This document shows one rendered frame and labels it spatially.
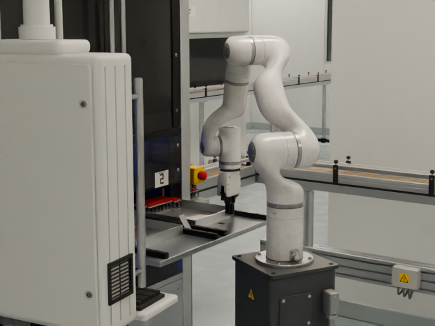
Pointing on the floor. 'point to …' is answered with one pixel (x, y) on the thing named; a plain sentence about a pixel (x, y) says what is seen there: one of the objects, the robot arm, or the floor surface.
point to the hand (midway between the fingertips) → (230, 208)
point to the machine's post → (184, 193)
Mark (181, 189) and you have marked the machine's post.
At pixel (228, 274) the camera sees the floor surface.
